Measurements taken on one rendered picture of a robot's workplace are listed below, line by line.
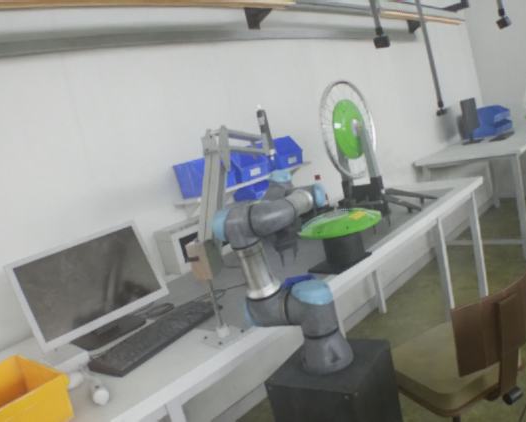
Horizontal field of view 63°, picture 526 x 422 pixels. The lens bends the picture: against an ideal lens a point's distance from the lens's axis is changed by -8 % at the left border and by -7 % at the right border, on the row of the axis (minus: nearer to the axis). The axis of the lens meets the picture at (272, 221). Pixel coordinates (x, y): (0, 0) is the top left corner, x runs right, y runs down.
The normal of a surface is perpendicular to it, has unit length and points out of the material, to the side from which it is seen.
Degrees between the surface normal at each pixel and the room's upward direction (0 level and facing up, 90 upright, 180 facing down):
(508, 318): 93
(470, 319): 90
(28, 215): 90
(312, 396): 90
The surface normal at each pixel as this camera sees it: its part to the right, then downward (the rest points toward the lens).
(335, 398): -0.53, 0.28
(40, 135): 0.71, -0.04
